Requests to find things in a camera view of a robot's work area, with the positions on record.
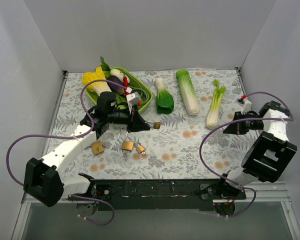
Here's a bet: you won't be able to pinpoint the tiny brass padlock with key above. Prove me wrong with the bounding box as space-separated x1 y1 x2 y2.
146 121 161 130

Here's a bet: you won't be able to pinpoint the small brass padlock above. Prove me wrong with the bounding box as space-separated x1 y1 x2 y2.
134 141 146 155

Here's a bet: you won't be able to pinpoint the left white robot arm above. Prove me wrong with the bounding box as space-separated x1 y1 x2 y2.
23 91 151 207

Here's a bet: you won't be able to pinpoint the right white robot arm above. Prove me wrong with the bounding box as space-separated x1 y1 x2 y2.
216 101 297 199

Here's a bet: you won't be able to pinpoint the brass padlock long shackle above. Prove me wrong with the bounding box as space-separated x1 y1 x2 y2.
117 128 134 160

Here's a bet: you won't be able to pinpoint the green long beans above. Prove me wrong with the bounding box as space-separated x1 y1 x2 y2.
119 69 153 107

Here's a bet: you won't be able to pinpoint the celery stalk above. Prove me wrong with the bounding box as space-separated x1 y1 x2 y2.
206 79 226 130

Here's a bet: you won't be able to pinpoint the purple eggplant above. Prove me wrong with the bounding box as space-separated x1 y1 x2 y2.
107 75 125 95

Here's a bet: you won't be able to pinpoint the red chili pepper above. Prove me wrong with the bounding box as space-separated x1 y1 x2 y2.
123 76 142 106

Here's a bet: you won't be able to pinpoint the bok choy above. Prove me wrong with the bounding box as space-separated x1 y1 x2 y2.
154 77 174 115

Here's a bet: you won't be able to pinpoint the green plastic basket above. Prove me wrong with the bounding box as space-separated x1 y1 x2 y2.
85 66 153 114

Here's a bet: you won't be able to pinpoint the yellow napa cabbage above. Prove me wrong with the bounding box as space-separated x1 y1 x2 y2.
82 66 112 96

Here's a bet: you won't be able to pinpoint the large brass padlock left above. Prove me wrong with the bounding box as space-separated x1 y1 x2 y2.
91 140 105 155

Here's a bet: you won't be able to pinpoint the white radish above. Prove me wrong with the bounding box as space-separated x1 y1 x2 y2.
110 68 124 78

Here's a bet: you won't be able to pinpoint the floral table mat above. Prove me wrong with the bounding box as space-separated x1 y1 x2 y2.
64 69 258 179

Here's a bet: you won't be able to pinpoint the green leafy herb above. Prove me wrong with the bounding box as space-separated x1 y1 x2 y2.
100 56 111 72

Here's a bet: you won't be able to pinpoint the green napa cabbage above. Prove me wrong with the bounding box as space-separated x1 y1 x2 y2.
176 69 200 116

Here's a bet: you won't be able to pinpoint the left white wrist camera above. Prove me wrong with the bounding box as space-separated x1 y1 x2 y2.
126 92 142 106

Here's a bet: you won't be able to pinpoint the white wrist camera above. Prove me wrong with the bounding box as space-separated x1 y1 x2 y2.
126 92 142 106
237 95 252 115

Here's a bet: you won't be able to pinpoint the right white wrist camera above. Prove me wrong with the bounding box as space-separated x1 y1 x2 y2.
237 95 252 115

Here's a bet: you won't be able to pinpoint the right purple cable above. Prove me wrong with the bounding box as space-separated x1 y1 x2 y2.
199 91 294 218

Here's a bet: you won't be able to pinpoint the purple cable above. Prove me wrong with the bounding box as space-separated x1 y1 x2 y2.
199 91 294 218
6 79 131 226

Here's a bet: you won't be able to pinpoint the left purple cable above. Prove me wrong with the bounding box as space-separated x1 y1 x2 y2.
6 79 131 226

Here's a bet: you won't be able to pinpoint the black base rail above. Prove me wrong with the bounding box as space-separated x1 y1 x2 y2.
67 178 248 211

